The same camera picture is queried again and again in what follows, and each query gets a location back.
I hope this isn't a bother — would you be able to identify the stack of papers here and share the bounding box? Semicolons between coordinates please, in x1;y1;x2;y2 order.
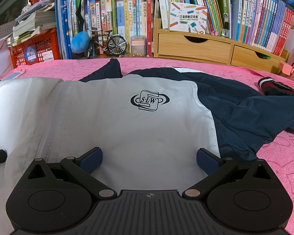
7;1;57;46

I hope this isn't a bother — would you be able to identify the pink clear jar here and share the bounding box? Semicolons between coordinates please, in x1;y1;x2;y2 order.
130;35;146;56

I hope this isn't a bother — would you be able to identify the white label printer box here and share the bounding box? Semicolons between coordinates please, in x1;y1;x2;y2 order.
169;2;208;34

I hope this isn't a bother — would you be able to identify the row of thin blue books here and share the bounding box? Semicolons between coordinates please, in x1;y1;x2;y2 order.
56;0;79;60

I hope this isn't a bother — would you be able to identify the blue plush ball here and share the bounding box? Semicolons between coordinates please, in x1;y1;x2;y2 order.
71;31;91;54

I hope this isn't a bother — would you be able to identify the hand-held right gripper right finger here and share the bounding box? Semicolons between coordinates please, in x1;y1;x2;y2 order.
183;148;272;199

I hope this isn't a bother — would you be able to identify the white and navy jacket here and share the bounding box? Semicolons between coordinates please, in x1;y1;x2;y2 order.
0;58;294;235

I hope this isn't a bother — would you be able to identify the dark screen with white frame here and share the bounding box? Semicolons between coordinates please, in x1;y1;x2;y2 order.
0;0;32;31

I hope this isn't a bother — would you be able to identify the light blue tablet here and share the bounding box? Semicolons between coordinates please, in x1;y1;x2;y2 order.
0;71;24;81

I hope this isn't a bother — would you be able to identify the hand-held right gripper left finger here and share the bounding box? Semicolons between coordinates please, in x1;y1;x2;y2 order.
26;147;114;199

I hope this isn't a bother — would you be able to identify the wooden drawer organiser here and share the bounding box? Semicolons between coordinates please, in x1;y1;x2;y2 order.
154;18;290;75

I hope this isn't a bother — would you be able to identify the black model bicycle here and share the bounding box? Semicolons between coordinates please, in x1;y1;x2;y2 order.
86;29;128;59

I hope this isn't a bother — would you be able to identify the red plastic crate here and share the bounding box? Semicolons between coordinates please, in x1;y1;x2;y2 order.
9;28;62;69

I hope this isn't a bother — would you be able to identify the black strap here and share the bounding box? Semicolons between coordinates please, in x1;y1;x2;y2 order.
75;0;89;31

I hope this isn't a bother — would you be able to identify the pink blanket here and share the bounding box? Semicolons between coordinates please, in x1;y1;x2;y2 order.
0;56;294;235

